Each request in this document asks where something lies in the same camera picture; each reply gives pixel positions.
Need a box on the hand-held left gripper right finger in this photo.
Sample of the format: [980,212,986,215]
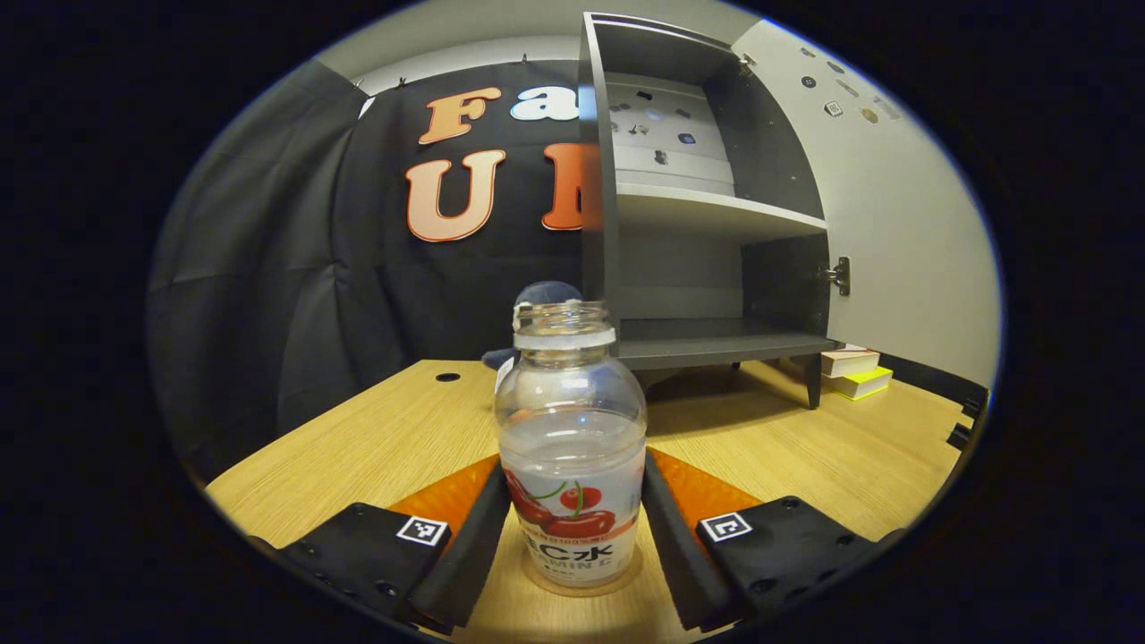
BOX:
[642,447,900,630]

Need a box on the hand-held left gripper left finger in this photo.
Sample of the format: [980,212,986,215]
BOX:
[277,454,513,631]

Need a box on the clear plastic bottle cherry label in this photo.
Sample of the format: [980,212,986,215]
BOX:
[494,300,648,591]

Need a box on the grey cabinet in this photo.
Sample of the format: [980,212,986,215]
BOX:
[577,11,846,411]

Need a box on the beige cabinet door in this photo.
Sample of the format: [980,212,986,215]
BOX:
[732,18,1001,390]

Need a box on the yellow book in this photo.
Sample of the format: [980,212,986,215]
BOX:
[827,365,894,401]

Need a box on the brown cover book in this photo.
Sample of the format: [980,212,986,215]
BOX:
[820,347,882,378]

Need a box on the penguin plush toy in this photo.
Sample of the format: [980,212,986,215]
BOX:
[481,280,584,370]

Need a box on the black backdrop cloth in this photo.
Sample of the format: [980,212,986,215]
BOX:
[148,58,992,484]

